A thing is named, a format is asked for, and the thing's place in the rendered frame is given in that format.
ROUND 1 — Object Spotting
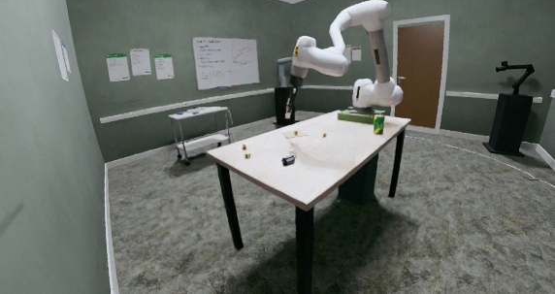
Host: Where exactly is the green drink can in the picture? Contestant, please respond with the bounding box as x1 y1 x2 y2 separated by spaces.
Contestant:
374 114 384 135

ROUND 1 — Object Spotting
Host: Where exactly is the beige flat mat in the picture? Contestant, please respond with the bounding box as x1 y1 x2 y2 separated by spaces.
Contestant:
281 130 307 139

